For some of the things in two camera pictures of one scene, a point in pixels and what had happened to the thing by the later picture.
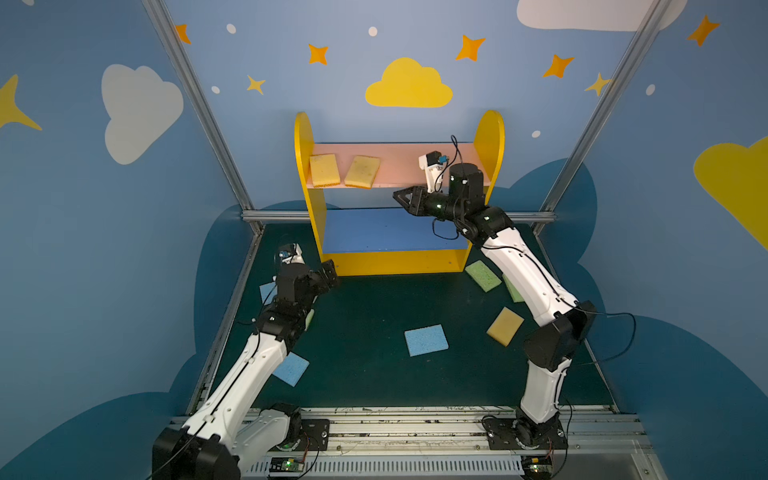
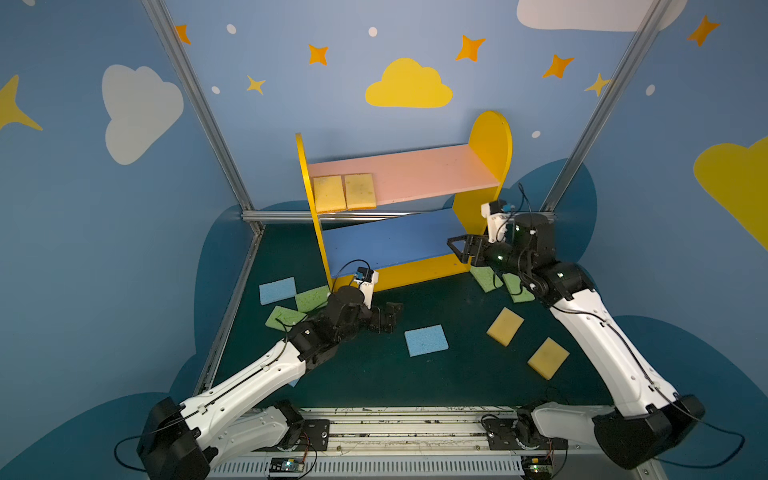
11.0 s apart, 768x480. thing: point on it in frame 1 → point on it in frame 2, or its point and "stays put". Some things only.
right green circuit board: [536, 465] stays put
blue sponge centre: [425, 340] stays put
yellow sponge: [324, 170] → [329, 193]
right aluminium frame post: [640, 42] stays put
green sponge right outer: [515, 295] stays put
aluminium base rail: [454, 444] stays put
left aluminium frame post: [209, 115] stays put
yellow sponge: [362, 172] → [360, 191]
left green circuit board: [286, 464] stays put
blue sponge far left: [265, 289] stays put
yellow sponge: [505, 325] stays put
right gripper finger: [410, 198] → [463, 255]
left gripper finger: [331, 272] → [388, 317]
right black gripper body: [422, 202] → [477, 248]
